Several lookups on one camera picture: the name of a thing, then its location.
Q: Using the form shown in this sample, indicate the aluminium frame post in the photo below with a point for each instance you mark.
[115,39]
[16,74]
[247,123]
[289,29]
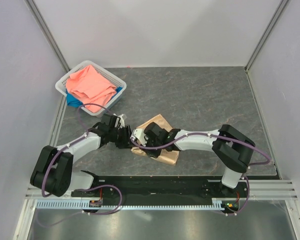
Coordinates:
[266,33]
[47,33]

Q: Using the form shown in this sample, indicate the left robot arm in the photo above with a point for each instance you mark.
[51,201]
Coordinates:
[53,171]

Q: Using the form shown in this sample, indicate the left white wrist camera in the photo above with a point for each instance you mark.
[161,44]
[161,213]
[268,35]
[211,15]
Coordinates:
[120,121]

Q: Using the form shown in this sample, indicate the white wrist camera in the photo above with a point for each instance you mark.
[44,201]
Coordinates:
[120,121]
[138,135]

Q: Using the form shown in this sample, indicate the white plastic basket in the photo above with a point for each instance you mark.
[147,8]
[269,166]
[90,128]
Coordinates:
[60,85]

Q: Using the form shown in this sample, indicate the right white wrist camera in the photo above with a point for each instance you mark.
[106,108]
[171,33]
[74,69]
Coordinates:
[138,135]

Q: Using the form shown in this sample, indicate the right aluminium frame post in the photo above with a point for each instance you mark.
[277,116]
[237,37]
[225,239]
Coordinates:
[266,33]

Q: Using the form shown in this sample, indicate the left aluminium frame post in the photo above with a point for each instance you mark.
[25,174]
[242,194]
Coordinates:
[47,33]

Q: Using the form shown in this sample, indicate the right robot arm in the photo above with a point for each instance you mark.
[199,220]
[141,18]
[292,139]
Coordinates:
[230,145]

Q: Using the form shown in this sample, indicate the white slotted cable duct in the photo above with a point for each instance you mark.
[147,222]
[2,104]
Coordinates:
[95,204]

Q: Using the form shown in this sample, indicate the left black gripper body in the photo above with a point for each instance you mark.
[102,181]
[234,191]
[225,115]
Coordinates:
[119,137]

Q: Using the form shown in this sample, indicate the pink cloth in basket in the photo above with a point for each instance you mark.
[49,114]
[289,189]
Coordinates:
[90,87]

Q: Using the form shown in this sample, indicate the blue cloth in basket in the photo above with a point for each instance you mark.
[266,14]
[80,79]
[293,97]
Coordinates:
[74,102]

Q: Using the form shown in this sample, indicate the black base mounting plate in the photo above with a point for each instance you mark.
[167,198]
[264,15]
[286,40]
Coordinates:
[160,190]

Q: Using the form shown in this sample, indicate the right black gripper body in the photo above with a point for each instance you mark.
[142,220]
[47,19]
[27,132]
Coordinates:
[154,153]

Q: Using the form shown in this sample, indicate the peach satin napkin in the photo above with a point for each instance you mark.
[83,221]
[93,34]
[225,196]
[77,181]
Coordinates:
[166,157]

